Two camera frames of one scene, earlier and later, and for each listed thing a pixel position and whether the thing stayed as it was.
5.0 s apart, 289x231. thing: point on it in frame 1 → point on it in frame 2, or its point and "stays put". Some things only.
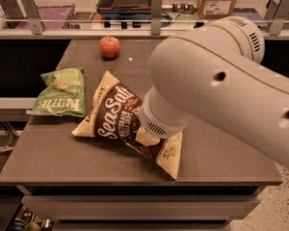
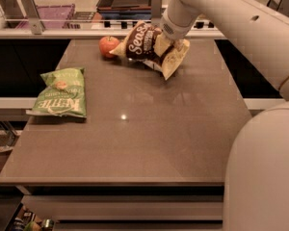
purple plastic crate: x=53 y=16 stays put
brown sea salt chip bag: x=115 y=113 → x=140 y=44
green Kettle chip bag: x=64 y=93 stays put
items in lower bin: x=30 y=221 stays put
